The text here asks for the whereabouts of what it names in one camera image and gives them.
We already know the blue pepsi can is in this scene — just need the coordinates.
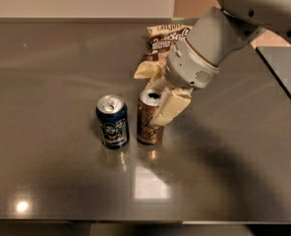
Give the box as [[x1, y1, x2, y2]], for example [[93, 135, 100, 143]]
[[95, 94, 130, 149]]

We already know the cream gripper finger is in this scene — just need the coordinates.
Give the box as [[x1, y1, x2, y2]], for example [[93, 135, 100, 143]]
[[145, 69, 172, 91], [152, 88, 193, 126]]

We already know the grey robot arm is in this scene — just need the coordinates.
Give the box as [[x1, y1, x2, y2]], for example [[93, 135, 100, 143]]
[[150, 0, 291, 126]]

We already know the dark side table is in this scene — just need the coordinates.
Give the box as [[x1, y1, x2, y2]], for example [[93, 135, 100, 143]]
[[256, 46, 291, 99]]

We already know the orange soda can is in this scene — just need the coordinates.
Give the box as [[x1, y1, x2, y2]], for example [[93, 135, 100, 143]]
[[137, 89, 164, 145]]

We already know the beige brown chip bag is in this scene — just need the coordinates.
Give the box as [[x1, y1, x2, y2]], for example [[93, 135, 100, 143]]
[[134, 24, 192, 79]]

